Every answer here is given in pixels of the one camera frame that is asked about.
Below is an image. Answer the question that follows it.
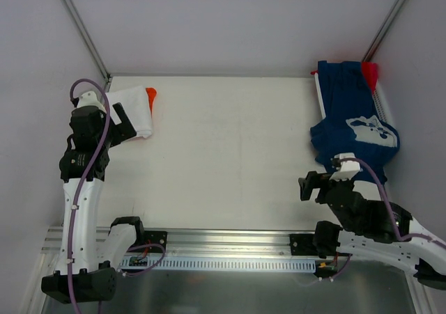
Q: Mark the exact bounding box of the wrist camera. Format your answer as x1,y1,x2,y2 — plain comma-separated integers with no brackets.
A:
75,90,106,113
330,152,361,181

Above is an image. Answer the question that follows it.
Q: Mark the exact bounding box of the white slotted cable duct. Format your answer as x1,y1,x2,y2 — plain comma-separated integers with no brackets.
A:
118,256,317,272

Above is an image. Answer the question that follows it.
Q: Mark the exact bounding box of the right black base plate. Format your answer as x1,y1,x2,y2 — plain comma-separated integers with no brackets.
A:
289,233,318,256

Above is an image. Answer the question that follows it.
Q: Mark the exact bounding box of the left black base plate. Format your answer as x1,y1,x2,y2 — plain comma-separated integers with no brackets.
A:
144,230,168,253

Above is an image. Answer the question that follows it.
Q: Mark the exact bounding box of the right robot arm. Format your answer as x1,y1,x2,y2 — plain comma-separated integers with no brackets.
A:
296,171,445,290

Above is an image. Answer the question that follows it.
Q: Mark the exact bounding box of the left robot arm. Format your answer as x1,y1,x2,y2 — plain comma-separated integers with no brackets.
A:
41,103,146,304

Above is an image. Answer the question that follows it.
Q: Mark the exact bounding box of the white perforated basket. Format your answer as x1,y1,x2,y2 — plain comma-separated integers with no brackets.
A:
312,72,394,125

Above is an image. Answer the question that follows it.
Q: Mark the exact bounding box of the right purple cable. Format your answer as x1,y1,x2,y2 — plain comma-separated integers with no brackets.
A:
343,157,446,282

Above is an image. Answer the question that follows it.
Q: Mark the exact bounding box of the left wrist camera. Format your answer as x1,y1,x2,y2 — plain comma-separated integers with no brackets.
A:
75,90,106,113

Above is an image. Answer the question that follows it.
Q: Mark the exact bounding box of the aluminium mounting rail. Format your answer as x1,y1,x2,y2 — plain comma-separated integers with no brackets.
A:
40,225,349,259

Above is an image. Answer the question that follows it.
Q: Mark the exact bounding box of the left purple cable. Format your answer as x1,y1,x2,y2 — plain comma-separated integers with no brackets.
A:
66,78,167,314

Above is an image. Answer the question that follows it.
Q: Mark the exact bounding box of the white t shirt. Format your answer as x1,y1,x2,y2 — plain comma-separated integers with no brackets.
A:
107,86,153,139

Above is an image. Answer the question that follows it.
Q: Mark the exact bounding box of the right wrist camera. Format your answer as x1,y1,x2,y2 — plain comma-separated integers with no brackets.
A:
330,152,361,181

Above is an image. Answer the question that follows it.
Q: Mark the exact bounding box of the orange t shirt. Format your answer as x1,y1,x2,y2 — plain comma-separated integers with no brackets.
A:
146,87,157,113

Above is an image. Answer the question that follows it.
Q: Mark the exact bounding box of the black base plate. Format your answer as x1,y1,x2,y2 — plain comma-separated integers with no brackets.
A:
144,230,168,253
289,233,318,256

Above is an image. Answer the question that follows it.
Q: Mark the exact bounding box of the purple cable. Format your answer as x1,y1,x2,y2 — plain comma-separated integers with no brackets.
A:
343,157,446,282
66,78,167,314

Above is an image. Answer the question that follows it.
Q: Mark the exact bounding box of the red t shirt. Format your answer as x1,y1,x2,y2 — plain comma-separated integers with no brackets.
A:
361,61,378,93

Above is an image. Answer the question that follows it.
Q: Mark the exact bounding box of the blue printed t shirt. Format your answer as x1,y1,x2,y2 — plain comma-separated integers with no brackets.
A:
310,61,400,184

